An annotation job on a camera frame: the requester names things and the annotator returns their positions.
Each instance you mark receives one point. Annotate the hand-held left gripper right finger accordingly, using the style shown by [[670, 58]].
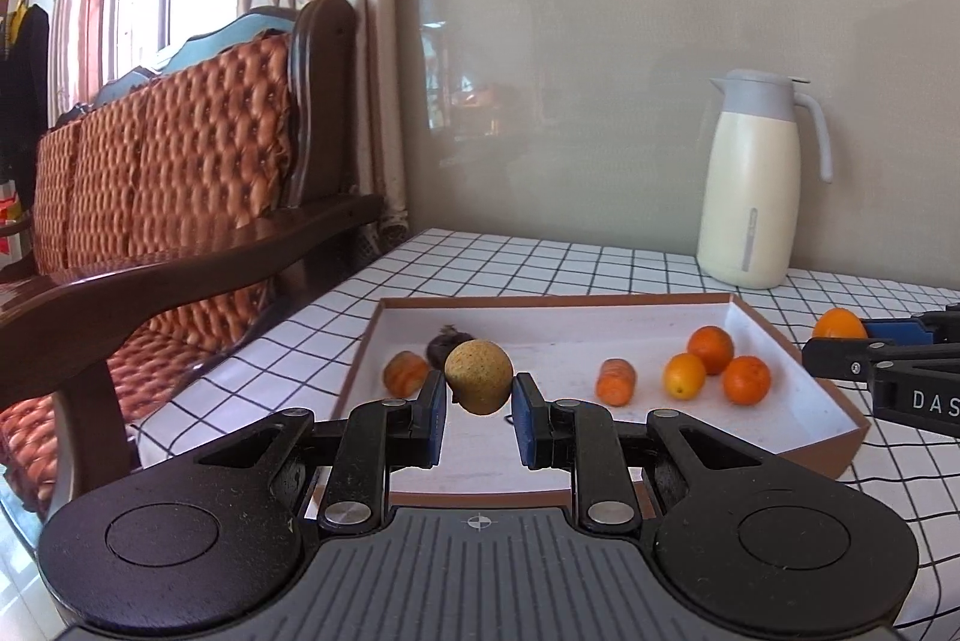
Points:
[[525, 423]]

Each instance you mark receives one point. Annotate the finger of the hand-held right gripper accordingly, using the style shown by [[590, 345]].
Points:
[[896, 330], [840, 357]]

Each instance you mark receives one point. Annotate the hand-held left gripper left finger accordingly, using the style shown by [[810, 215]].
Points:
[[431, 420]]

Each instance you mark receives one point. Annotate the small yellowish orange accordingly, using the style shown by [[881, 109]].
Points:
[[840, 322], [684, 376]]

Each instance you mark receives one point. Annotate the carrot piece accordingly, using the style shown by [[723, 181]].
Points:
[[405, 375], [616, 381]]

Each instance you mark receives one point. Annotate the small brown longan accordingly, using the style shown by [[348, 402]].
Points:
[[480, 376]]

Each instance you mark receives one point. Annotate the brown cardboard box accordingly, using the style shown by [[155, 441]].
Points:
[[562, 326]]

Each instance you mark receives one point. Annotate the dark purple round fruit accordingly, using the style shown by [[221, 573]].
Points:
[[442, 348]]

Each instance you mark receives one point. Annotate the white black-grid tablecloth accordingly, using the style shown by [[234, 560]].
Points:
[[525, 266]]

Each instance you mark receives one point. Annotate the cream thermos jug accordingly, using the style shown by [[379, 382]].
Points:
[[750, 183]]

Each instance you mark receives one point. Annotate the orange tufted sofa cushion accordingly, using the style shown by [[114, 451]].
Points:
[[187, 146], [172, 356]]

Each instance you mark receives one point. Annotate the red white bag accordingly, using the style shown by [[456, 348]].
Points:
[[9, 213]]

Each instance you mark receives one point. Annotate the dark hanging clothing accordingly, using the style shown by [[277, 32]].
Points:
[[26, 86]]

